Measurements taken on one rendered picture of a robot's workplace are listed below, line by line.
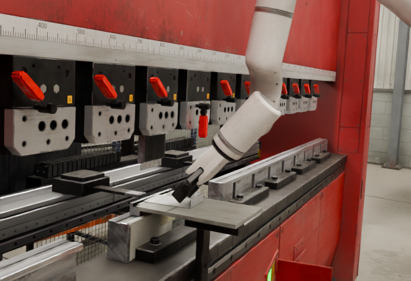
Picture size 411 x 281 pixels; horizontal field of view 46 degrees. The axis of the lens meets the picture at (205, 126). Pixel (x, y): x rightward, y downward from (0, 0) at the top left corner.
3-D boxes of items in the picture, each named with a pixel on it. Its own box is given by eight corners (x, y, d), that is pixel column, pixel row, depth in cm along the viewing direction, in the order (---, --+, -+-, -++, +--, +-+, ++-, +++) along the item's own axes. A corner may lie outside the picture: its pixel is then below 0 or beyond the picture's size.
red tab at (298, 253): (297, 262, 211) (298, 247, 210) (293, 261, 212) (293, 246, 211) (306, 252, 224) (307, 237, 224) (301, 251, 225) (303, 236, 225)
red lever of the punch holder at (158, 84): (160, 75, 111) (175, 102, 119) (145, 74, 113) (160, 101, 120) (157, 81, 110) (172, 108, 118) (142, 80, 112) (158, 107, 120)
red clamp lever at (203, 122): (205, 138, 136) (207, 103, 135) (192, 136, 138) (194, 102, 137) (208, 138, 138) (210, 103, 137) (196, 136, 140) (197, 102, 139)
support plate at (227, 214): (235, 229, 108) (235, 224, 108) (136, 210, 120) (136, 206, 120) (262, 211, 125) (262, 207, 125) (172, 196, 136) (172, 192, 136)
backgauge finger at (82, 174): (129, 206, 125) (129, 187, 125) (51, 191, 136) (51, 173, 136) (153, 196, 136) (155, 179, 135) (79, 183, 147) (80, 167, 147)
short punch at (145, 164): (144, 171, 123) (145, 133, 122) (137, 170, 124) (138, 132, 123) (164, 165, 132) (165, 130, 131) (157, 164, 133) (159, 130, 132)
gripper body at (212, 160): (222, 134, 125) (195, 164, 128) (209, 138, 115) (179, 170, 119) (243, 155, 123) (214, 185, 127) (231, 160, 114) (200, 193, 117)
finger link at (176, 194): (188, 175, 121) (172, 193, 123) (183, 177, 118) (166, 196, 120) (197, 185, 120) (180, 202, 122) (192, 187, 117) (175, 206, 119)
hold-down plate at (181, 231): (153, 264, 116) (153, 251, 116) (134, 259, 118) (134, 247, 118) (207, 231, 143) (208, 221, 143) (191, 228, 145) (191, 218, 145)
